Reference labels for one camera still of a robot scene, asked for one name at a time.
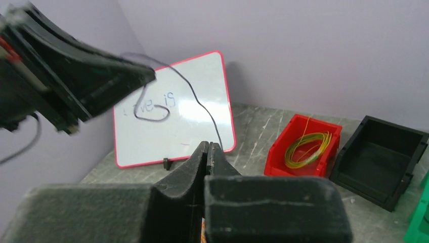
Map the red plastic bin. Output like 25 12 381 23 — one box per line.
264 114 342 177

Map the yellow green coiled cable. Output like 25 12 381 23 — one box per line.
284 116 333 170

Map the green plastic bin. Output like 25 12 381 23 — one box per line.
403 172 428 243

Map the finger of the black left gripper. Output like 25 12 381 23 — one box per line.
3 3 155 122

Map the pink framed whiteboard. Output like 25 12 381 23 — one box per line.
113 51 237 168

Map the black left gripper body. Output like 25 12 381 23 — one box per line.
1 30 79 135

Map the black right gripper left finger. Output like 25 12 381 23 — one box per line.
1 141 208 242

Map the black plastic bin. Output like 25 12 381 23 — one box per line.
329 115 428 212

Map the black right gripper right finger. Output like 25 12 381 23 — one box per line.
204 142 353 242

